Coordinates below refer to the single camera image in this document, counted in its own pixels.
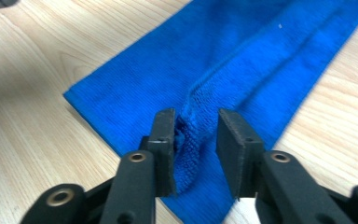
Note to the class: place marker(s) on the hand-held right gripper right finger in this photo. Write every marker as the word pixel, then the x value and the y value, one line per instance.
pixel 236 155

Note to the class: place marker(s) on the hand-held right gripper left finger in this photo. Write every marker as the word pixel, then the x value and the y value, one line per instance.
pixel 164 152

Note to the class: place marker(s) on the blue microfibre towel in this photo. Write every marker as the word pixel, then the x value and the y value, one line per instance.
pixel 217 77

